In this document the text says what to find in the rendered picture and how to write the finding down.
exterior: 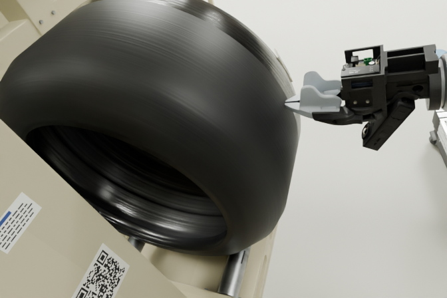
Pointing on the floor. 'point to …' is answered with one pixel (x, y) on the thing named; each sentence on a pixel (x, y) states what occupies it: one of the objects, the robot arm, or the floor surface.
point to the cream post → (61, 235)
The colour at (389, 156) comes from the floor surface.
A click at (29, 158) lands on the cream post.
